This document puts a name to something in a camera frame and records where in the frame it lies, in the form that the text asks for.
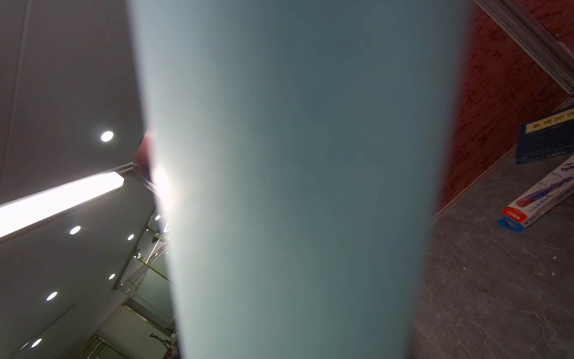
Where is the light blue rectangular paper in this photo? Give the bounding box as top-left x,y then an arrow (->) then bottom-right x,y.
129,1 -> 470,358

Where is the dark blue box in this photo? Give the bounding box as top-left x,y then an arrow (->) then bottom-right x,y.
515,106 -> 573,165

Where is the long ceiling strip light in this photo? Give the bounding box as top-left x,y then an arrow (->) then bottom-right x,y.
1,172 -> 124,238

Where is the left aluminium corner post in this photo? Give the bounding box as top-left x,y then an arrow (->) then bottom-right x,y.
476,0 -> 573,96

